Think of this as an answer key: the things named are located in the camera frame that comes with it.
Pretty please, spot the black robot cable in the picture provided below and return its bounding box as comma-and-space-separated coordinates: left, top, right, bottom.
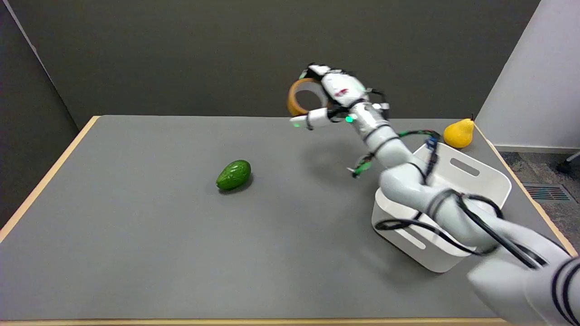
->
374, 129, 580, 325

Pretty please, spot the green avocado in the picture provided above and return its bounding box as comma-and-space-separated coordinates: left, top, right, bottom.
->
216, 159, 252, 191

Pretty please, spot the floor vent grille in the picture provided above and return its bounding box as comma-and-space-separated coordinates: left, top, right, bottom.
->
523, 183, 571, 201

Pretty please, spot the white plastic box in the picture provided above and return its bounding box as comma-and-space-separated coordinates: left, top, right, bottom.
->
372, 142, 512, 273

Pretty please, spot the yellow tape roll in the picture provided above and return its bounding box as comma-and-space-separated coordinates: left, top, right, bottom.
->
287, 78, 331, 116

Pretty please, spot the chair caster base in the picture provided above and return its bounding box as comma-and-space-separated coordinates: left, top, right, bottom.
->
556, 151, 580, 174

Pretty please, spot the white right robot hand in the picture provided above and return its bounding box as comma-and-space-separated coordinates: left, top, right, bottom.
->
290, 64, 371, 131

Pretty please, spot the yellow pear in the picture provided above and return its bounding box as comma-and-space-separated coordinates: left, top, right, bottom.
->
443, 114, 475, 149

